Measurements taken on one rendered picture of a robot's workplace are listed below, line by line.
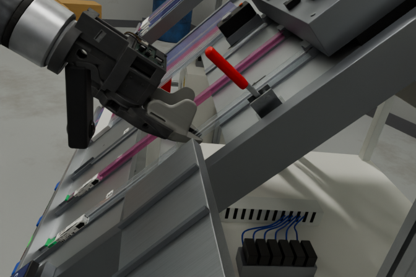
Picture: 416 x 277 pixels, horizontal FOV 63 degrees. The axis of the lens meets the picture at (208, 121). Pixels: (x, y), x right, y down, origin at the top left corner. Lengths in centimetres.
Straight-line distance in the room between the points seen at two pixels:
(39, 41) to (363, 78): 34
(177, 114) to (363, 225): 70
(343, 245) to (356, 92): 59
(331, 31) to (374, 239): 69
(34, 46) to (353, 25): 35
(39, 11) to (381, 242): 89
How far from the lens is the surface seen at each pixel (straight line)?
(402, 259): 54
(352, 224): 101
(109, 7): 582
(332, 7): 39
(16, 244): 172
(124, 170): 60
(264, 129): 37
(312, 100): 37
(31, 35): 41
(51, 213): 71
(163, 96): 47
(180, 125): 44
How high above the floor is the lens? 119
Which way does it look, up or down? 25 degrees down
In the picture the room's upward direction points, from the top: 9 degrees clockwise
